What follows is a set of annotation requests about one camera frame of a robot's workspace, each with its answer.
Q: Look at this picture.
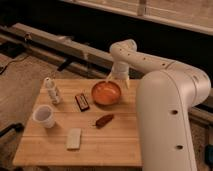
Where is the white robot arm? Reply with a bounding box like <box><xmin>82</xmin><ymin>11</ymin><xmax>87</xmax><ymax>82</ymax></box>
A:
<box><xmin>110</xmin><ymin>39</ymin><xmax>211</xmax><ymax>171</ymax></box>

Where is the white rectangular sponge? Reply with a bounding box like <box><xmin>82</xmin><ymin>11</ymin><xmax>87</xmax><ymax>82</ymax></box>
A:
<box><xmin>66</xmin><ymin>128</ymin><xmax>82</xmax><ymax>150</ymax></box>

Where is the dark chocolate bar wrapper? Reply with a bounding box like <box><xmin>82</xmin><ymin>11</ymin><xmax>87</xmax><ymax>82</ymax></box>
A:
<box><xmin>75</xmin><ymin>93</ymin><xmax>90</xmax><ymax>112</ymax></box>

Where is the long metal rail beam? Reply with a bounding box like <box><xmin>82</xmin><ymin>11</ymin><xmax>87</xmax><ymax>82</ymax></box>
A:
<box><xmin>0</xmin><ymin>23</ymin><xmax>113</xmax><ymax>69</ymax></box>

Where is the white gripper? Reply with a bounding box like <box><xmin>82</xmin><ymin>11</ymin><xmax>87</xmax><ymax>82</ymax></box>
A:
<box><xmin>106</xmin><ymin>62</ymin><xmax>130</xmax><ymax>89</ymax></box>

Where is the black object lower left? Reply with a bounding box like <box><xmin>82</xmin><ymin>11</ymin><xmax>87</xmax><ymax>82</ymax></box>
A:
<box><xmin>0</xmin><ymin>123</ymin><xmax>24</xmax><ymax>138</ymax></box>

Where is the white plastic cup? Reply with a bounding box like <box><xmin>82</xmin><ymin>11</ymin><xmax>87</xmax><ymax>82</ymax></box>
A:
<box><xmin>32</xmin><ymin>105</ymin><xmax>55</xmax><ymax>128</ymax></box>

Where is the brown sausage-shaped item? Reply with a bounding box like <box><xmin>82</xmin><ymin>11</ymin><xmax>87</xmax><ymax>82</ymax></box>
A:
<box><xmin>94</xmin><ymin>114</ymin><xmax>114</xmax><ymax>129</ymax></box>

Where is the black cable on floor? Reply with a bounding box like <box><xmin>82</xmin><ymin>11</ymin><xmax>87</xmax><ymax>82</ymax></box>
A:
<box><xmin>0</xmin><ymin>53</ymin><xmax>31</xmax><ymax>76</ymax></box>

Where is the blue object right edge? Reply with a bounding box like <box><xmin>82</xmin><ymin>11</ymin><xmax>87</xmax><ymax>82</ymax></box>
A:
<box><xmin>205</xmin><ymin>145</ymin><xmax>213</xmax><ymax>168</ymax></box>

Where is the orange ceramic bowl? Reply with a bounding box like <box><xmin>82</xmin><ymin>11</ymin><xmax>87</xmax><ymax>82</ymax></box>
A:
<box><xmin>91</xmin><ymin>81</ymin><xmax>121</xmax><ymax>105</ymax></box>

